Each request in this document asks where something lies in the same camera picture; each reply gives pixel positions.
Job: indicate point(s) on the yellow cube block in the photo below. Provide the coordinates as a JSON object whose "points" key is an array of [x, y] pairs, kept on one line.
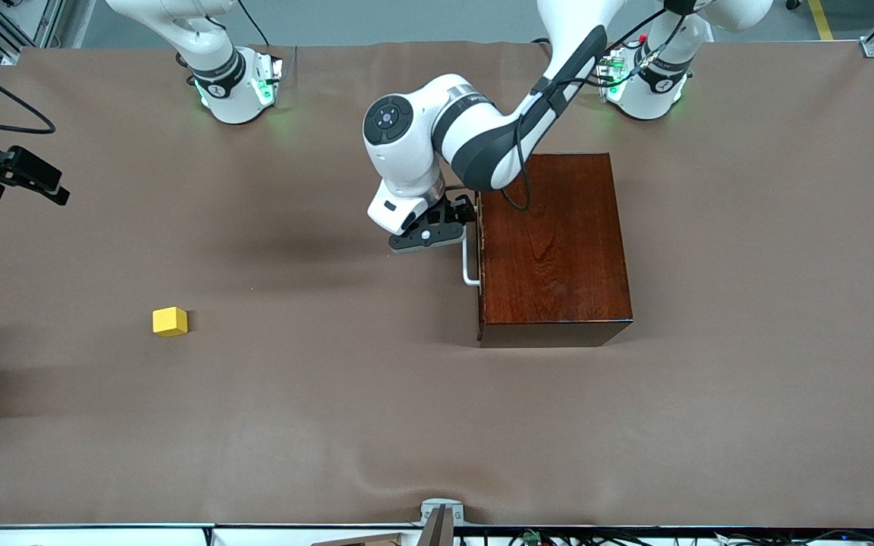
{"points": [[170, 322]]}

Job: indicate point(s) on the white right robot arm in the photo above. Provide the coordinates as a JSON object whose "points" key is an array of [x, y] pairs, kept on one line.
{"points": [[232, 95]]}

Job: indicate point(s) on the large brown table cloth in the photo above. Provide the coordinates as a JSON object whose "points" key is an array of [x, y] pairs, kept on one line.
{"points": [[331, 417]]}

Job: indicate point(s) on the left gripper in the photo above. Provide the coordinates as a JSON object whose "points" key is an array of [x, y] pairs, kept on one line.
{"points": [[457, 207]]}

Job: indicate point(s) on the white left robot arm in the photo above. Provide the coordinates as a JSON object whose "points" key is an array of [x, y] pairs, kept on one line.
{"points": [[407, 155]]}

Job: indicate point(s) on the silver aluminium frame structure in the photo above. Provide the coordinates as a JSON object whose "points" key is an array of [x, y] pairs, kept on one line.
{"points": [[46, 23]]}

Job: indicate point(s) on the grey metal mounting bracket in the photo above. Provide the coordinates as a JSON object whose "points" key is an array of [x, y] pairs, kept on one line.
{"points": [[441, 509]]}

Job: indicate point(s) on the flat tan wood piece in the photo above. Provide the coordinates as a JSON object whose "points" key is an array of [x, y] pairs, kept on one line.
{"points": [[376, 541]]}

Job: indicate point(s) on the dark red wooden cabinet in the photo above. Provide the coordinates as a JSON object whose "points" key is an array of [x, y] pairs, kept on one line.
{"points": [[558, 243]]}

